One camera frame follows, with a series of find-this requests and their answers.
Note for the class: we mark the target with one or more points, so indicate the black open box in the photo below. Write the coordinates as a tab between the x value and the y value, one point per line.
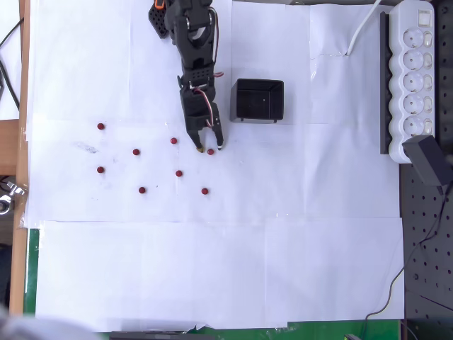
256	102

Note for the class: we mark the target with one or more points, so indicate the metal clamp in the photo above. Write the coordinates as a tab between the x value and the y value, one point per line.
7	205

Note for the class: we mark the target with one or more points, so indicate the black pegboard panel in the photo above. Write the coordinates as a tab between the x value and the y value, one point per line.
428	248

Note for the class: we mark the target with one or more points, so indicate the white paper table cover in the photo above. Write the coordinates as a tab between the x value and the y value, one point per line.
212	265

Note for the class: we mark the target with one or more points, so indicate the green cutting mat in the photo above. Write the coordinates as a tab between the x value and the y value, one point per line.
32	269

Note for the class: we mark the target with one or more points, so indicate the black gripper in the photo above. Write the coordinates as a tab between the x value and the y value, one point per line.
197	125

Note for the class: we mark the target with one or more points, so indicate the black power adapter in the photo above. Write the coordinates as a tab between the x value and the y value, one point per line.
424	159

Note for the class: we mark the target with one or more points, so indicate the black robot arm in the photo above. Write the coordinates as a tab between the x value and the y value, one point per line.
193	32

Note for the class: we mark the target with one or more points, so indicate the white power strip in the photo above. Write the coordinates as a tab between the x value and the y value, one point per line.
412	81

